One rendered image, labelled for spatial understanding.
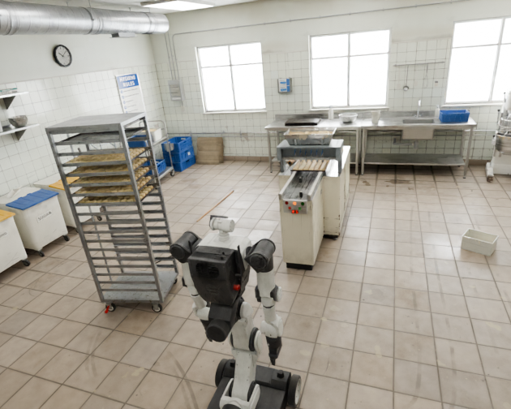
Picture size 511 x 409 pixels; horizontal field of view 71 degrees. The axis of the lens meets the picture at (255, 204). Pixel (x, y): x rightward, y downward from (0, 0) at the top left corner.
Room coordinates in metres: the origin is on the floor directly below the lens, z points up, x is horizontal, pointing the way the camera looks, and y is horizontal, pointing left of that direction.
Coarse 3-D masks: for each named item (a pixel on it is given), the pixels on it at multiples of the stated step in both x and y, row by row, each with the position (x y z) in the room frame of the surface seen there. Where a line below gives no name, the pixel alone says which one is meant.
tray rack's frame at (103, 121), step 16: (48, 128) 2.89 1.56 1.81; (64, 128) 2.87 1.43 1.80; (80, 128) 2.85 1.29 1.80; (64, 176) 2.90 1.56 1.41; (80, 224) 2.91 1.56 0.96; (96, 272) 2.92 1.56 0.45; (128, 272) 3.34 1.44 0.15; (144, 272) 3.31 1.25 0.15; (160, 272) 3.28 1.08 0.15; (112, 288) 3.06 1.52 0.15; (128, 288) 3.04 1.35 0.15; (144, 288) 3.01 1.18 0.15
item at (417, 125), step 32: (288, 128) 6.46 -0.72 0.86; (352, 128) 6.05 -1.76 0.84; (384, 128) 5.88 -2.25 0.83; (416, 128) 5.71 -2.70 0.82; (448, 128) 5.54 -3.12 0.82; (288, 160) 6.58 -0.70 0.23; (352, 160) 6.21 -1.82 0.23; (384, 160) 6.03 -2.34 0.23; (416, 160) 5.87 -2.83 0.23; (448, 160) 5.72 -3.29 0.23
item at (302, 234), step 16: (304, 176) 3.92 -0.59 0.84; (288, 192) 3.47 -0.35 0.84; (304, 192) 3.43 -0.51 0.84; (320, 192) 3.69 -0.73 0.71; (320, 208) 3.68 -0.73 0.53; (288, 224) 3.31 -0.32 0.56; (304, 224) 3.25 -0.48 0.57; (320, 224) 3.66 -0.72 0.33; (288, 240) 3.31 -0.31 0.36; (304, 240) 3.25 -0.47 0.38; (320, 240) 3.64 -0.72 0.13; (288, 256) 3.32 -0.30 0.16; (304, 256) 3.25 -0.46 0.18
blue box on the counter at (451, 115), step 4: (440, 112) 5.83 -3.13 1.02; (444, 112) 5.96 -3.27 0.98; (448, 112) 5.95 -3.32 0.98; (452, 112) 5.93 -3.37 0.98; (456, 112) 5.91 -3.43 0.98; (460, 112) 5.89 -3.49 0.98; (464, 112) 5.87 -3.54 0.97; (468, 112) 5.68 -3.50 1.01; (440, 116) 5.82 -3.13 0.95; (444, 116) 5.71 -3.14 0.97; (448, 116) 5.69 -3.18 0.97; (452, 116) 5.67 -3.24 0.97; (456, 116) 5.65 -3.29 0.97; (460, 116) 5.64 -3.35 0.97; (464, 116) 5.62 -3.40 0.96; (468, 116) 5.60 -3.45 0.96; (440, 120) 5.77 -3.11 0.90; (444, 120) 5.71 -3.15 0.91; (448, 120) 5.69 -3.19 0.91; (452, 120) 5.67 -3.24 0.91; (456, 120) 5.65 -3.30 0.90; (460, 120) 5.63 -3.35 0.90; (464, 120) 5.62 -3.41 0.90
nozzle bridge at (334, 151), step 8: (280, 144) 4.14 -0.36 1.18; (288, 144) 4.10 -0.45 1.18; (336, 144) 3.90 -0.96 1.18; (280, 152) 4.04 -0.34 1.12; (288, 152) 4.09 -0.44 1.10; (296, 152) 4.06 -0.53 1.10; (304, 152) 4.02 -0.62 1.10; (312, 152) 3.99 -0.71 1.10; (320, 152) 3.96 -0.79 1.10; (328, 152) 3.93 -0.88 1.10; (336, 152) 3.81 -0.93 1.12; (280, 160) 4.04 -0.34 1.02; (336, 160) 3.81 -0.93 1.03
